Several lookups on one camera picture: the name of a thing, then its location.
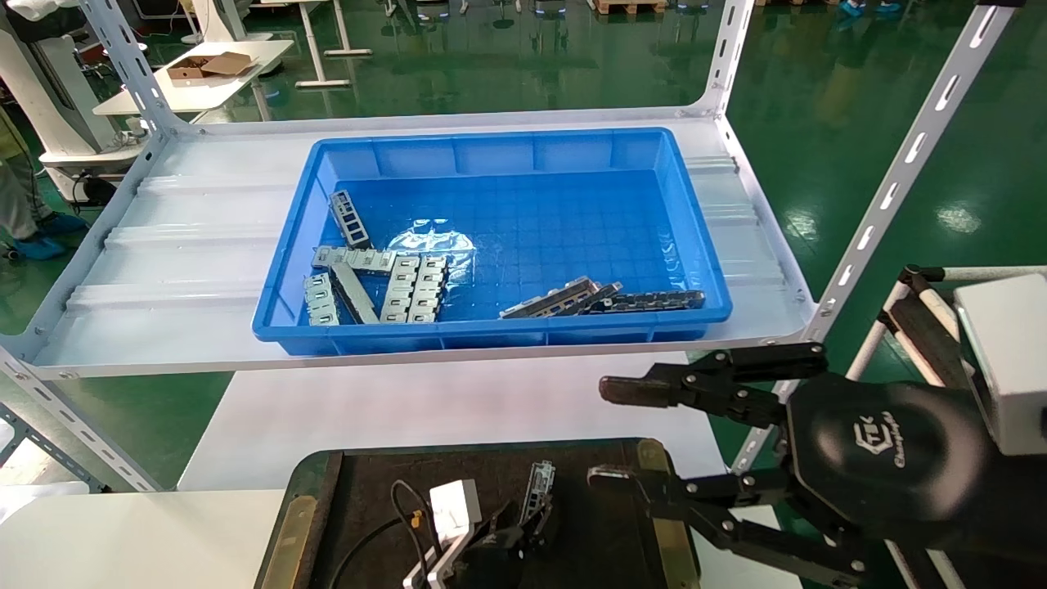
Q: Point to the grey brackets right pile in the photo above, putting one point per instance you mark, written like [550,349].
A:
[548,298]

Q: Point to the grey metal rail part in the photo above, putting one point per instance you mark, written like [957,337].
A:
[540,487]

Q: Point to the grey flat metal strip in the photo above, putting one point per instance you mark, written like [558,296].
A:
[356,294]

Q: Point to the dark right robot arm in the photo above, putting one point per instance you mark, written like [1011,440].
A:
[1014,523]

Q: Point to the dark metal rail part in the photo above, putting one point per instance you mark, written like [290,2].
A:
[601,293]

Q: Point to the white rounded table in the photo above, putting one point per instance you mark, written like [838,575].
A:
[221,86]

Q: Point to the dark ladder-shaped metal part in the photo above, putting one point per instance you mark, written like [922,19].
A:
[350,219]

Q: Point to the wooden pallet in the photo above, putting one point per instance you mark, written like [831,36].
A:
[630,6]

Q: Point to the white tube frame black pads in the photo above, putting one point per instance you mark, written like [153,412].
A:
[924,331]

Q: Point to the black container tray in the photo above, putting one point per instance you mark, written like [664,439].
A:
[368,491]

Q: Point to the white metal shelf rack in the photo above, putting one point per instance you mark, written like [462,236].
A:
[204,213]

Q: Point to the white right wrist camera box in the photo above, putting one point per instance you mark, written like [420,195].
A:
[1006,360]

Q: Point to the person in yellow gown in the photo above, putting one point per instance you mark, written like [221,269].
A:
[20,204]

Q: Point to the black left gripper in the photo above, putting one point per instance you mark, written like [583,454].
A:
[491,568]

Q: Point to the black perforated metal rail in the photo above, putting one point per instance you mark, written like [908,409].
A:
[654,300]

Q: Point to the blue plastic bin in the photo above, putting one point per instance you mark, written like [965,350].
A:
[572,213]

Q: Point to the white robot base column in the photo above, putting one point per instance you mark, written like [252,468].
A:
[57,98]

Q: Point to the open flat cardboard box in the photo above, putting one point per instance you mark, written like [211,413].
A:
[208,65]

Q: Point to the white table with feet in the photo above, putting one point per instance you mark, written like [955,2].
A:
[316,49]

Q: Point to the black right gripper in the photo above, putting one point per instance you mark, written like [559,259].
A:
[883,446]

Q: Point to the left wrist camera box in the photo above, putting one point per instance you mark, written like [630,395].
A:
[454,503]

